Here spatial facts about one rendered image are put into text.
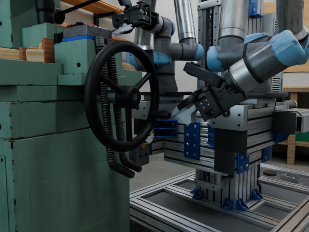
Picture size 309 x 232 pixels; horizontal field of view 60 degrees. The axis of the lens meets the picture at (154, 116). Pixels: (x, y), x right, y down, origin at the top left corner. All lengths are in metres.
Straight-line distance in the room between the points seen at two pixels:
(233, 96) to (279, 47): 0.15
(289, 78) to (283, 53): 3.23
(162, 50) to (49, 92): 0.53
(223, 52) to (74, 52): 0.40
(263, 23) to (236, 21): 0.82
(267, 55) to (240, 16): 0.21
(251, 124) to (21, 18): 0.88
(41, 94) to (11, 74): 0.09
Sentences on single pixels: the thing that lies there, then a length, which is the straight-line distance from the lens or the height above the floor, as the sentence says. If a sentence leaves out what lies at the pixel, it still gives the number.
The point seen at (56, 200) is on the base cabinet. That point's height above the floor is 0.52.
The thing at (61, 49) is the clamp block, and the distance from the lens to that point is 0.80.
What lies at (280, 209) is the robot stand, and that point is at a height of 0.21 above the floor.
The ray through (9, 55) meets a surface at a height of 0.93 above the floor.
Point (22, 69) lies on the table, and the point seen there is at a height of 0.88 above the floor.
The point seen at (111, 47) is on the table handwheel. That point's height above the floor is 0.93.
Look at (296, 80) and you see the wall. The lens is 3.86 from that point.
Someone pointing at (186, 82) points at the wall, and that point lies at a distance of 4.20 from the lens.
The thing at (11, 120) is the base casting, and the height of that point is 0.76.
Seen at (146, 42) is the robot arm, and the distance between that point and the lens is 1.37.
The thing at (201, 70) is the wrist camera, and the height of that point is 0.88.
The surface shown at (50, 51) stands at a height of 0.94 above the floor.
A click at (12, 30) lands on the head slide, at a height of 1.02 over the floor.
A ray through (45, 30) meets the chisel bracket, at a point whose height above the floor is 1.01.
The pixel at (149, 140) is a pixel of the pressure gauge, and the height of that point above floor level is 0.64.
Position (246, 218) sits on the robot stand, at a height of 0.22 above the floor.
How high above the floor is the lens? 0.83
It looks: 6 degrees down
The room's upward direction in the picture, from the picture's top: straight up
